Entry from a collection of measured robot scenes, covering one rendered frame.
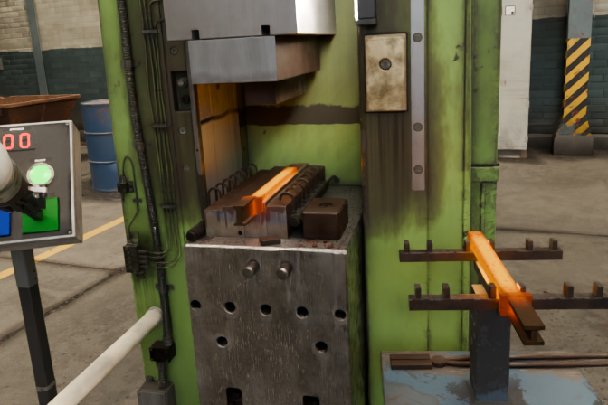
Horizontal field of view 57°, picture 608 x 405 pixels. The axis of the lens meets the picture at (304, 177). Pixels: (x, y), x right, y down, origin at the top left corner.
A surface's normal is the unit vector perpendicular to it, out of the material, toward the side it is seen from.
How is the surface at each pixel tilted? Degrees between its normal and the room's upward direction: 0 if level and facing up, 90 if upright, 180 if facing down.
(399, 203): 90
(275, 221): 90
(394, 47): 90
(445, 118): 90
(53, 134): 60
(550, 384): 0
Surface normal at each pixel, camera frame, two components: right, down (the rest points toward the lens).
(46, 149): 0.14, -0.29
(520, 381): -0.05, -0.97
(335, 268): -0.24, 0.24
